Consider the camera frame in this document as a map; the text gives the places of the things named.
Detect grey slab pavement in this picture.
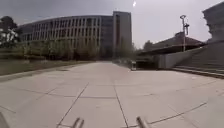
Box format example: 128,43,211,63
0,61,224,128

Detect curved grey building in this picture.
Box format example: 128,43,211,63
14,10,133,59

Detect row of trees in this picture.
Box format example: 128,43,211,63
0,38,134,62

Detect robot's own part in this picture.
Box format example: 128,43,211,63
70,117,86,128
135,116,151,128

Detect low building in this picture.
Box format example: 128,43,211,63
136,31,207,56

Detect grass strip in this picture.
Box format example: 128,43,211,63
0,59,96,77

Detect wide stone steps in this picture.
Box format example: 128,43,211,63
171,41,224,80

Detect dark tree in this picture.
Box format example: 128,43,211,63
0,15,19,48

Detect dark grey building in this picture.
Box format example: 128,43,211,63
201,0,224,44

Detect concrete wall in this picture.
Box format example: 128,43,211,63
153,47,206,70

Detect lamp post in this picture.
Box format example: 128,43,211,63
179,14,191,53

